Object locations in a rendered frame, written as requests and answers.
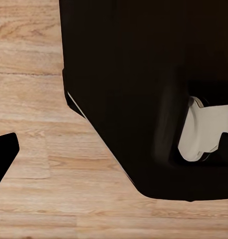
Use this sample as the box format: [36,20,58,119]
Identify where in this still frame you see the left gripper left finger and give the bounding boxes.
[0,132,19,181]

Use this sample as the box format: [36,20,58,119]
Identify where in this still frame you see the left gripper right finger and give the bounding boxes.
[218,132,228,164]

